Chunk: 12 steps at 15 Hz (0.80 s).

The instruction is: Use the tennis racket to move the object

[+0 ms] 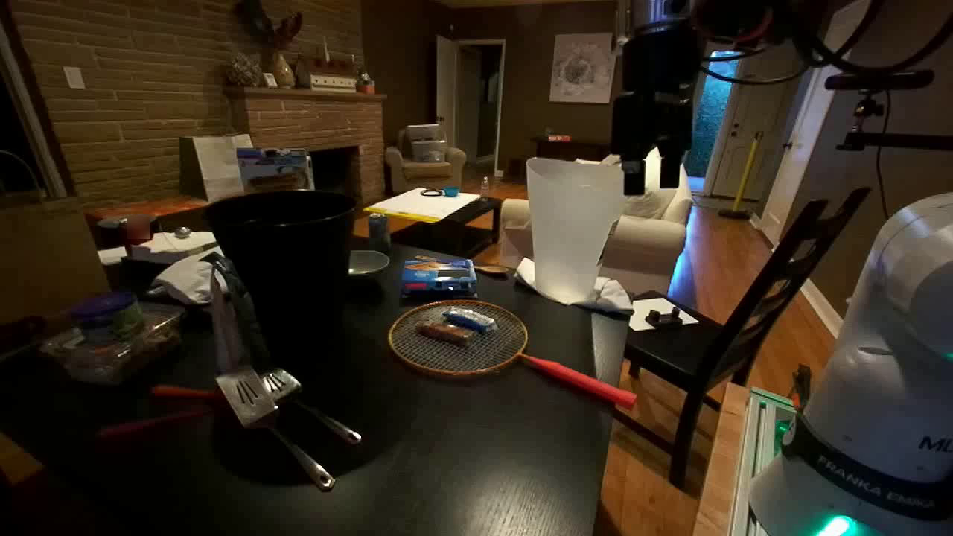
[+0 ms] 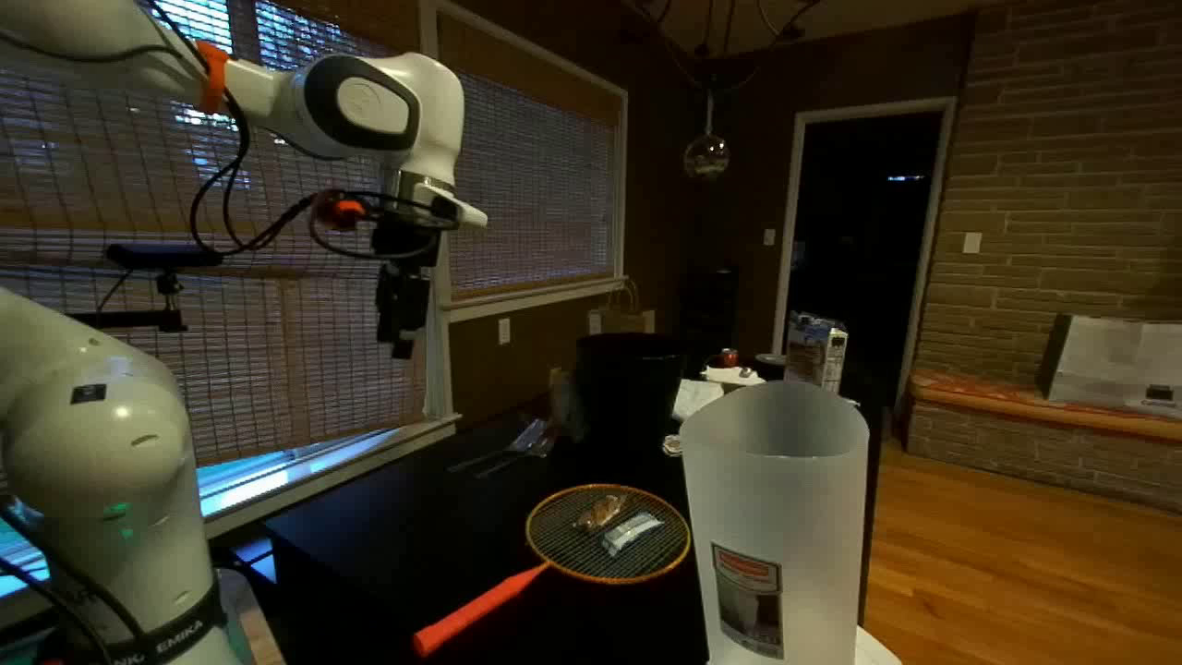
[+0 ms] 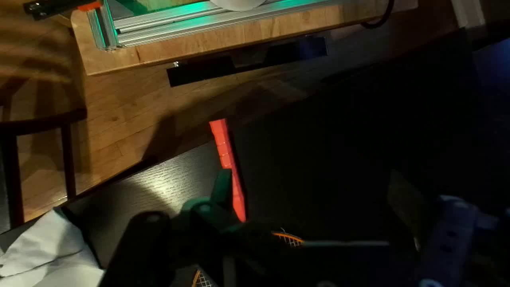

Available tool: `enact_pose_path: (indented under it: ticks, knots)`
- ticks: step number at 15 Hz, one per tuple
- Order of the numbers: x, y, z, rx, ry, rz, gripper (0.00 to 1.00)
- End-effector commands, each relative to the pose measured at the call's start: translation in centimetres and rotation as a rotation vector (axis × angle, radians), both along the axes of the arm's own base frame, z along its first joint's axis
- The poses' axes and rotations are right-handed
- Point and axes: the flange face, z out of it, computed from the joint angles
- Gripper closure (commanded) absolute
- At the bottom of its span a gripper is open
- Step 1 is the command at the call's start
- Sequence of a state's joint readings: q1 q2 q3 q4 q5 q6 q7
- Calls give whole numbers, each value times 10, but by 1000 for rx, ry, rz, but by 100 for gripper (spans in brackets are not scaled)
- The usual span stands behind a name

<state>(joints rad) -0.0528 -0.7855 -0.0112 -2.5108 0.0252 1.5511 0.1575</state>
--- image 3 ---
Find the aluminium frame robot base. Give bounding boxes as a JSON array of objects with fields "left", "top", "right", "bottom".
[{"left": 23, "top": 0, "right": 421, "bottom": 76}]

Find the black wooden chair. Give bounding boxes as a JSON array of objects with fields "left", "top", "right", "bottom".
[{"left": 0, "top": 73, "right": 90, "bottom": 231}]

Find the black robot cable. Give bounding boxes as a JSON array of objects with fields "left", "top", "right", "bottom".
[{"left": 359, "top": 0, "right": 398, "bottom": 30}]

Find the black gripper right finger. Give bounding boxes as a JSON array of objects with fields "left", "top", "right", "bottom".
[{"left": 417, "top": 196, "right": 479, "bottom": 287}]

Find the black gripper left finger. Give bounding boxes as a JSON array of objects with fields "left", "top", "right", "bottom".
[{"left": 100, "top": 211, "right": 176, "bottom": 287}]

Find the white crumpled paper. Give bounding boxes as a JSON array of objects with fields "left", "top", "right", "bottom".
[{"left": 0, "top": 210, "right": 104, "bottom": 287}]

